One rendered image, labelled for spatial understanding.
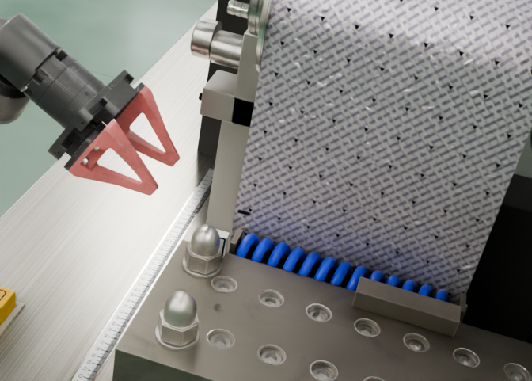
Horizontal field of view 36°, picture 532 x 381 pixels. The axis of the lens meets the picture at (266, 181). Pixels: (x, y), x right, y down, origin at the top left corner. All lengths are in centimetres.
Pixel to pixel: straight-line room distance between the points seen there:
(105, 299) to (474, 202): 41
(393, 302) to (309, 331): 8
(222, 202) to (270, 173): 14
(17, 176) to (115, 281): 181
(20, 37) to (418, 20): 36
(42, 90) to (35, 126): 221
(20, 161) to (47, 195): 174
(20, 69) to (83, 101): 6
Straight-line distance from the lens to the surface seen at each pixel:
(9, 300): 88
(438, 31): 69
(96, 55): 355
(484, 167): 73
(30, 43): 79
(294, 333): 71
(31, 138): 293
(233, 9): 78
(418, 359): 72
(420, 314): 75
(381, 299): 74
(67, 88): 78
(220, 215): 90
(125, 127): 83
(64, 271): 94
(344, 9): 69
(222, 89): 83
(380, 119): 72
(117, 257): 96
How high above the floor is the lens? 151
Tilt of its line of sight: 32 degrees down
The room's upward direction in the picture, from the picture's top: 11 degrees clockwise
